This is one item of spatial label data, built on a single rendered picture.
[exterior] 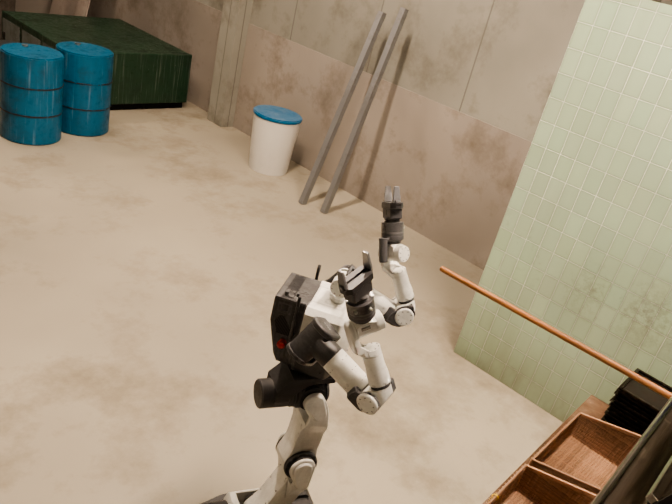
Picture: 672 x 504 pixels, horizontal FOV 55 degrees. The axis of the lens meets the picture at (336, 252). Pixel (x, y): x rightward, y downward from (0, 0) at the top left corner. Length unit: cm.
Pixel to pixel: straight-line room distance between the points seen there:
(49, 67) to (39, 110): 43
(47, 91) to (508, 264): 466
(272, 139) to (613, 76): 395
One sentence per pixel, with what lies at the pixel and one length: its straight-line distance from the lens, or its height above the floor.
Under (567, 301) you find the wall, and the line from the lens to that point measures 445.
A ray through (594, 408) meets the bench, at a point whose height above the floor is 58.
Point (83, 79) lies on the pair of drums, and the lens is 736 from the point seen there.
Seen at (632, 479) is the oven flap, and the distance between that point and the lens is 212.
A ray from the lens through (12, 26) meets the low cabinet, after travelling 934.
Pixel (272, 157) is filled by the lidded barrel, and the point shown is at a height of 22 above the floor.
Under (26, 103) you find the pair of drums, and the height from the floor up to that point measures 42.
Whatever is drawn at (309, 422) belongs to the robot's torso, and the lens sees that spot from 263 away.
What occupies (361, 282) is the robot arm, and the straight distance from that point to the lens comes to 191.
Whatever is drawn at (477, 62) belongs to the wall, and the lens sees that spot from 627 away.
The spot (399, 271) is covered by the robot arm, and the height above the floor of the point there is 145.
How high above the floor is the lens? 259
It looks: 26 degrees down
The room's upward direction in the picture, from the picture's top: 14 degrees clockwise
